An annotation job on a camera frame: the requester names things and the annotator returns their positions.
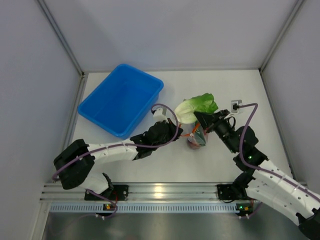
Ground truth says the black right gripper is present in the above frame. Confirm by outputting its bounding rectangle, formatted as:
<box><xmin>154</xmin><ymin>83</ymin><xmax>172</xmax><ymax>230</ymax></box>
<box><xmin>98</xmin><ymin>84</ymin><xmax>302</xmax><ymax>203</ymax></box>
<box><xmin>195</xmin><ymin>109</ymin><xmax>239</xmax><ymax>153</ymax></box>

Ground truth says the clear zip top bag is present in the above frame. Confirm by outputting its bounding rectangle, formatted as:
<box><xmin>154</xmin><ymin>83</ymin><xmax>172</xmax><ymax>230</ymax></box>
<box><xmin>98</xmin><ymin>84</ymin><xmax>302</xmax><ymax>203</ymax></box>
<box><xmin>180</xmin><ymin>121</ymin><xmax>208</xmax><ymax>150</ymax></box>

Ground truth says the fake green lettuce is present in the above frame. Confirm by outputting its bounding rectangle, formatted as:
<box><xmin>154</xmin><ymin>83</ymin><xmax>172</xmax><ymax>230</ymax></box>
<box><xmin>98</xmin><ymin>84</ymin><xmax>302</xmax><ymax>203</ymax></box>
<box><xmin>174</xmin><ymin>93</ymin><xmax>219</xmax><ymax>124</ymax></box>

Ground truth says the fake green cucumber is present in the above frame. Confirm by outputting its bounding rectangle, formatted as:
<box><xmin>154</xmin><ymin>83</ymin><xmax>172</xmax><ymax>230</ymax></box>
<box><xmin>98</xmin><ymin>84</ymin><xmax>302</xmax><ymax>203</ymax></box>
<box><xmin>194</xmin><ymin>131</ymin><xmax>208</xmax><ymax>148</ymax></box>

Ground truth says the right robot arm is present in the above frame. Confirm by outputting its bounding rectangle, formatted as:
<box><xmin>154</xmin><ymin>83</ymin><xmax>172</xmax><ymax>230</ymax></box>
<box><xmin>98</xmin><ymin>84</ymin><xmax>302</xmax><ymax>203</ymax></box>
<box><xmin>194</xmin><ymin>110</ymin><xmax>320</xmax><ymax>240</ymax></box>

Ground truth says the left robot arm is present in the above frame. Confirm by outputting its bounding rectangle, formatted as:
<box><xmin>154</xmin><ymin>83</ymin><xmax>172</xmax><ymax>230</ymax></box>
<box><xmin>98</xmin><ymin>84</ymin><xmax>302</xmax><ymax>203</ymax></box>
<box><xmin>52</xmin><ymin>119</ymin><xmax>183</xmax><ymax>200</ymax></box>

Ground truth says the blue plastic bin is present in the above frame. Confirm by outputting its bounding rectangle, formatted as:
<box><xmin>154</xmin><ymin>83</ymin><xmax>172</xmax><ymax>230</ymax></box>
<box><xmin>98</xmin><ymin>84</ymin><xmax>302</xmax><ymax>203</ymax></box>
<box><xmin>77</xmin><ymin>64</ymin><xmax>164</xmax><ymax>139</ymax></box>

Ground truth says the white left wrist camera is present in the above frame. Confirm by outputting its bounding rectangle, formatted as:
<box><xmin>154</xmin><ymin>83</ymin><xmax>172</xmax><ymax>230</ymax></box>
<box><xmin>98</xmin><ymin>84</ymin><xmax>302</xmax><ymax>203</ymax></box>
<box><xmin>152</xmin><ymin>107</ymin><xmax>168</xmax><ymax>123</ymax></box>

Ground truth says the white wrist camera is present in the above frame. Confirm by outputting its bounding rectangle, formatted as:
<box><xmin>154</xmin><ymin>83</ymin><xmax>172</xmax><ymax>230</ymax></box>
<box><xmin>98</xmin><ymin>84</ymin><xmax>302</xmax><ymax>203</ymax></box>
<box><xmin>230</xmin><ymin>99</ymin><xmax>243</xmax><ymax>116</ymax></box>
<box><xmin>152</xmin><ymin>107</ymin><xmax>168</xmax><ymax>123</ymax></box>

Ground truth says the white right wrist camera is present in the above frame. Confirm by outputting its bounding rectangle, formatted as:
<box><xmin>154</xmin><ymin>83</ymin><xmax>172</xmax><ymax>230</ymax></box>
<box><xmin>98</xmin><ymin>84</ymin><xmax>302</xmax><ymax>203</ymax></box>
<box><xmin>230</xmin><ymin>99</ymin><xmax>243</xmax><ymax>116</ymax></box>

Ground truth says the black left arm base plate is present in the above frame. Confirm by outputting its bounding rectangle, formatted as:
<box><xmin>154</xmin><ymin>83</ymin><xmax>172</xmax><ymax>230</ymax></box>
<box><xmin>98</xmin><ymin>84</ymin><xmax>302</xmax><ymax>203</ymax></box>
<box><xmin>84</xmin><ymin>184</ymin><xmax>129</xmax><ymax>201</ymax></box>

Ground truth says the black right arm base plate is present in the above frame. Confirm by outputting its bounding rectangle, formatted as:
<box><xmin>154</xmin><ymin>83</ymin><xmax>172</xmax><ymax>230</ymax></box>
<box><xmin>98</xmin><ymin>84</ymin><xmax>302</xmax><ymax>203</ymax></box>
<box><xmin>216</xmin><ymin>184</ymin><xmax>250</xmax><ymax>202</ymax></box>

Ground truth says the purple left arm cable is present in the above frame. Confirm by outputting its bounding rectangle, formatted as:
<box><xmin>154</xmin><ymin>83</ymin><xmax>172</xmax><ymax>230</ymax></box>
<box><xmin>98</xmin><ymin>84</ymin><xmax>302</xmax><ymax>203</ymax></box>
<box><xmin>51</xmin><ymin>103</ymin><xmax>181</xmax><ymax>183</ymax></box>

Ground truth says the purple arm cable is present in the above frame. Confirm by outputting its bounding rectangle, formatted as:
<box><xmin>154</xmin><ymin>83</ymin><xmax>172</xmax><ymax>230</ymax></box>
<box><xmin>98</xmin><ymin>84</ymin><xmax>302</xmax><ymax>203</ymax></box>
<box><xmin>51</xmin><ymin>103</ymin><xmax>181</xmax><ymax>183</ymax></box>
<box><xmin>237</xmin><ymin>102</ymin><xmax>320</xmax><ymax>203</ymax></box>

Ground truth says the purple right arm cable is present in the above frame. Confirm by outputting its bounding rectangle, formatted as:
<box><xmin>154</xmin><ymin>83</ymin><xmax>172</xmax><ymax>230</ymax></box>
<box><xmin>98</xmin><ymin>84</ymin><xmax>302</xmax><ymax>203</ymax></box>
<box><xmin>237</xmin><ymin>102</ymin><xmax>320</xmax><ymax>203</ymax></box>

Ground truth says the aluminium rail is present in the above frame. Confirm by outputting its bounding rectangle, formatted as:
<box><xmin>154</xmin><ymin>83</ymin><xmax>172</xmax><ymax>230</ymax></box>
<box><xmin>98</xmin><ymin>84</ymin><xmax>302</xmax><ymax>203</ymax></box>
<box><xmin>40</xmin><ymin>182</ymin><xmax>220</xmax><ymax>203</ymax></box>

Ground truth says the white cable duct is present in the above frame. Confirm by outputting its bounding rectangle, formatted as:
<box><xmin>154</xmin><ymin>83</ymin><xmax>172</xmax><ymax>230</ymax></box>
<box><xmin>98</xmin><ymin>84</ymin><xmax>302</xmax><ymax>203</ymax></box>
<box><xmin>50</xmin><ymin>202</ymin><xmax>241</xmax><ymax>214</ymax></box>

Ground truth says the aluminium corner post right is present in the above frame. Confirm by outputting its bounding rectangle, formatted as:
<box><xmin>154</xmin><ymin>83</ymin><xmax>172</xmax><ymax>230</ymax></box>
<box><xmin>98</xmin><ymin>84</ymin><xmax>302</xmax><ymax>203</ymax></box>
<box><xmin>259</xmin><ymin>0</ymin><xmax>307</xmax><ymax>73</ymax></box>

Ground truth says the aluminium corner post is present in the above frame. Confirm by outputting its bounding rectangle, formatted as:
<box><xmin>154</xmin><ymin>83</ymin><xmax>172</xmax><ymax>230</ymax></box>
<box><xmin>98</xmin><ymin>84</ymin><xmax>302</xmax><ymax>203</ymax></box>
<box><xmin>35</xmin><ymin>0</ymin><xmax>84</xmax><ymax>77</ymax></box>
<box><xmin>259</xmin><ymin>0</ymin><xmax>307</xmax><ymax>73</ymax></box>

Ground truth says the aluminium corner post left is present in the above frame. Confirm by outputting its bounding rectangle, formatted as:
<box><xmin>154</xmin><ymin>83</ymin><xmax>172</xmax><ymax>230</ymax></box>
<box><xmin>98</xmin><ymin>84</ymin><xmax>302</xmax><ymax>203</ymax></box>
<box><xmin>35</xmin><ymin>0</ymin><xmax>84</xmax><ymax>77</ymax></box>

